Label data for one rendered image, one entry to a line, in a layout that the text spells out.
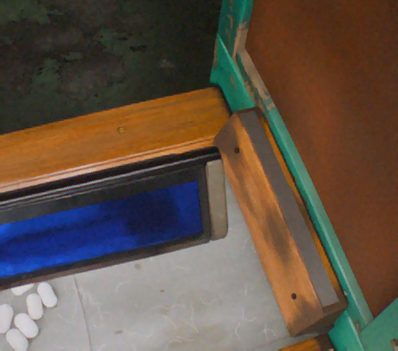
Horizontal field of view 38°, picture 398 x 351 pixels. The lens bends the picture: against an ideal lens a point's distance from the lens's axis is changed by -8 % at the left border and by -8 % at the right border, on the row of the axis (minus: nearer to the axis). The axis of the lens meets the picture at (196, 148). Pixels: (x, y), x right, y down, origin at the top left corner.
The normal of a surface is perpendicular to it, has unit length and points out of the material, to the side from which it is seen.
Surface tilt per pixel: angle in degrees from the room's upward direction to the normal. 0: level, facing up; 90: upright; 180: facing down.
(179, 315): 0
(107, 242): 58
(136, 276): 0
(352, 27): 90
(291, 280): 66
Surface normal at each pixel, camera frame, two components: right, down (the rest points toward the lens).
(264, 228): -0.84, -0.04
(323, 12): -0.94, 0.22
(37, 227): 0.31, 0.37
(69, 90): 0.08, -0.57
